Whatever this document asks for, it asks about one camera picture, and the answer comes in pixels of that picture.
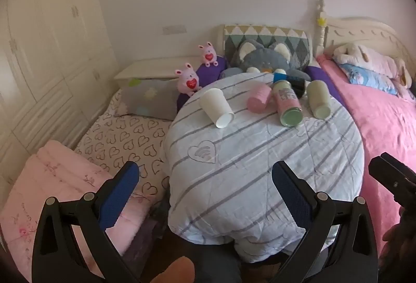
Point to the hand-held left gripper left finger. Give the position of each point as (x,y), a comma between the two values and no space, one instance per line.
(118,195)

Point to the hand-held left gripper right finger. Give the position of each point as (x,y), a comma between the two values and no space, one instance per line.
(291,195)

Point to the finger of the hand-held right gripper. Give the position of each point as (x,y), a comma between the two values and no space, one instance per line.
(390,182)
(403,169)

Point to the white paper cup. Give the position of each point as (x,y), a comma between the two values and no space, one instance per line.
(216,107)

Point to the pale green cup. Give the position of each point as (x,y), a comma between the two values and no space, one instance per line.
(318,97)

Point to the pink cup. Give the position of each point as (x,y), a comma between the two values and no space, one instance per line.
(259,98)

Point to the black and blue cup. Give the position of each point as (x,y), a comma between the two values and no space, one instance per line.
(297,85)

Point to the person's right hand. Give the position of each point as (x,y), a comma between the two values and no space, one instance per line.
(401,237)

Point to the striped white tablecloth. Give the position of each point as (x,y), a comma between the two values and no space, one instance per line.
(253,166)

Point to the heart print bed sheet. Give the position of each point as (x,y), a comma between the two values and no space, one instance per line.
(130,136)

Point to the pink bedspread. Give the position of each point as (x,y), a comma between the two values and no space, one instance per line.
(373,117)

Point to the folded pink blanket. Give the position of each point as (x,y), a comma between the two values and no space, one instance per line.
(42,179)

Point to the green-bottomed pink labelled can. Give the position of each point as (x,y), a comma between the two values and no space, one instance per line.
(287,102)

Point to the orange round object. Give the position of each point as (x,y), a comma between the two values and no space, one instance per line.
(175,271)

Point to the blue printed pillow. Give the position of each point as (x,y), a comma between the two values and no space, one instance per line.
(367,76)

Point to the grey dotted pillow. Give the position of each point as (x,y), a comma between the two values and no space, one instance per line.
(149,99)

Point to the dark cloth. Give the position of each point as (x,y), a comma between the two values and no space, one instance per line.
(211,265)

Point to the pink and white plush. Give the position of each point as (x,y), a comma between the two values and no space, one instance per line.
(373,59)

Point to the purple pillow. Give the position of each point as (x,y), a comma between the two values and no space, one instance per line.
(320,75)
(211,73)

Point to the large pink bunny plush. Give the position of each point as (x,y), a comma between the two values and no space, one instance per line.
(188,81)

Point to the grey cat plush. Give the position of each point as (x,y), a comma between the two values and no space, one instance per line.
(260,59)

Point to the white bed headboard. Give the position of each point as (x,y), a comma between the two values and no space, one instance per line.
(357,31)

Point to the small pink bunny plush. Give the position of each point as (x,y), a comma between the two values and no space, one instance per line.
(208,55)

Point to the diamond pattern cushion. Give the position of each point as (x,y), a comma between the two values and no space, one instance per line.
(260,33)

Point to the white wardrobe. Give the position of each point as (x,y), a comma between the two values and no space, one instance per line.
(48,42)

